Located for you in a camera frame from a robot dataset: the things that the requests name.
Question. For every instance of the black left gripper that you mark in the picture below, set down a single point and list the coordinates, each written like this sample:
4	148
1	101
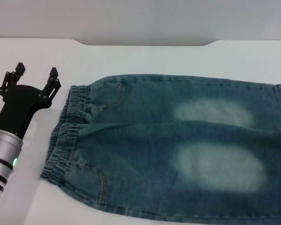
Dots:
18	105

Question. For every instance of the blue denim shorts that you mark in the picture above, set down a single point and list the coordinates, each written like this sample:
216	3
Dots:
154	145

